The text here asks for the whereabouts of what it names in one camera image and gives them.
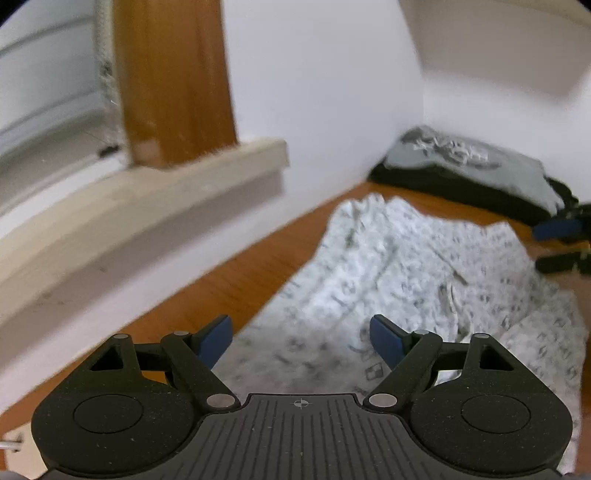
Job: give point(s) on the wooden window frame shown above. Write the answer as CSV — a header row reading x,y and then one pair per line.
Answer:
x,y
171,83

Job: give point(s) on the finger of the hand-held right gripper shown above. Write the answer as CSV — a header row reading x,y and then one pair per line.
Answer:
x,y
558,230
563,262

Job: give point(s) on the beige window sill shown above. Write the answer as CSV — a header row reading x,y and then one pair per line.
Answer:
x,y
138,207

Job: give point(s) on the grey printed folded shirt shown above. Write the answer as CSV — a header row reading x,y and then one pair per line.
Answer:
x,y
485,170

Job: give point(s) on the grey window blind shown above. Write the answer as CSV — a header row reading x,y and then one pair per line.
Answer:
x,y
46,69

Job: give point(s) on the white shelf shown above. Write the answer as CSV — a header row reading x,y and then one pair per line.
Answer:
x,y
485,41

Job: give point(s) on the white patterned garment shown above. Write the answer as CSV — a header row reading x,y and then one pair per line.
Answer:
x,y
392,267

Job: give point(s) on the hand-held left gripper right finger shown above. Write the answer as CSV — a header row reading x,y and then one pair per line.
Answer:
x,y
385,341

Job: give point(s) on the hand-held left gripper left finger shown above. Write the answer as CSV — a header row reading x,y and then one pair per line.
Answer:
x,y
217,341

